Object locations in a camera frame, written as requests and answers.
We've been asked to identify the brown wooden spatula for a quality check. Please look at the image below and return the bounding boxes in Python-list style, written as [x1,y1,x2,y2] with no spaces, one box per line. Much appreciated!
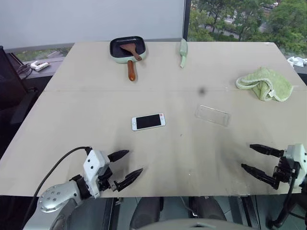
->
[118,43,143,61]

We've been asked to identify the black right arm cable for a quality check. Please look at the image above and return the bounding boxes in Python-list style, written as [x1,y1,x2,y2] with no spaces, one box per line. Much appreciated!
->
[266,162,307,229]

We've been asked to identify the dark window frame post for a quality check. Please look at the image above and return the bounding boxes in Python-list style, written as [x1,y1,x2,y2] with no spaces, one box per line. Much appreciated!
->
[183,0,193,42]

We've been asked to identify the dark rounded shape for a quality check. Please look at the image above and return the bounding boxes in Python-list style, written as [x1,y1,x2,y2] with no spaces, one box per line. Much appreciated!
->
[189,196,227,221]
[130,196,165,230]

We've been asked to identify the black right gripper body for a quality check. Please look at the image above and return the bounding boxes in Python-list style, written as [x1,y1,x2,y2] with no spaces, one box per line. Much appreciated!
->
[272,155,301,190]

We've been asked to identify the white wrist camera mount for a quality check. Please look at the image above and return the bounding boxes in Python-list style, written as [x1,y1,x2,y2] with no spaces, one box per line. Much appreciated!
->
[283,143,307,188]
[83,149,110,199]

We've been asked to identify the white power strip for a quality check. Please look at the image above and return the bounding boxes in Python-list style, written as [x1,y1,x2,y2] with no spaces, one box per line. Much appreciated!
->
[29,60,50,71]

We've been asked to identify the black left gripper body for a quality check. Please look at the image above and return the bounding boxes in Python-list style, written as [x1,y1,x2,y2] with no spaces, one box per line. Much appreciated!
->
[96,165,121,193]

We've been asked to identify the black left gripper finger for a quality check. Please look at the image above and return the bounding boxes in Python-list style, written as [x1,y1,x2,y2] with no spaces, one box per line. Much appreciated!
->
[107,149,130,162]
[116,168,144,192]

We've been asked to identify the white window blind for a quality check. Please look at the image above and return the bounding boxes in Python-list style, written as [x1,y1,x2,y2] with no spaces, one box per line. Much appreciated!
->
[0,0,186,50]

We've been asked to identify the green square frying pan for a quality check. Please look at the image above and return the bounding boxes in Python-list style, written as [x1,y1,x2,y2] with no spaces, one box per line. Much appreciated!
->
[109,35,148,82]

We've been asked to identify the clear plastic phone case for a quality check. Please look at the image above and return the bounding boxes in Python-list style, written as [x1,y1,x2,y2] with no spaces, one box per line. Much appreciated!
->
[194,104,232,128]

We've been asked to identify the light green plastic knife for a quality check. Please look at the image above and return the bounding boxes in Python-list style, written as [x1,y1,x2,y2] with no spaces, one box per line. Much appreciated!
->
[179,38,189,69]

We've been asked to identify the green crumpled towel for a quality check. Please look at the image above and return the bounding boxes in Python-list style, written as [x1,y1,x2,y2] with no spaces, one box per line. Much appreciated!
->
[235,67,295,103]

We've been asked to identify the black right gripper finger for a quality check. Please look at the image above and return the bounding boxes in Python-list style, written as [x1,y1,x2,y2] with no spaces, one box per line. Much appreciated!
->
[249,143,285,158]
[241,163,275,187]

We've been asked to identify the white smartphone with black screen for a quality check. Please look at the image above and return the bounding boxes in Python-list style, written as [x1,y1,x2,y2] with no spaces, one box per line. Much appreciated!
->
[131,111,167,132]

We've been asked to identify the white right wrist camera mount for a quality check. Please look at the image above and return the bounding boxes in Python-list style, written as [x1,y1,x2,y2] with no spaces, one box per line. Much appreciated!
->
[283,143,307,188]

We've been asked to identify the dark power strip cable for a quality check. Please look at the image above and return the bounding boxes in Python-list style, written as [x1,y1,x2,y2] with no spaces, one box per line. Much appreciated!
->
[16,62,34,80]

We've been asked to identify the white crumpled plastic bag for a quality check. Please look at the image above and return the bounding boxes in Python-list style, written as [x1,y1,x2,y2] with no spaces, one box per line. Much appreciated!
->
[286,56,307,68]

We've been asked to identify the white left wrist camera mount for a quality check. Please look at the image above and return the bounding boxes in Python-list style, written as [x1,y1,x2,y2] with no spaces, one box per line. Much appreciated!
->
[83,149,110,199]

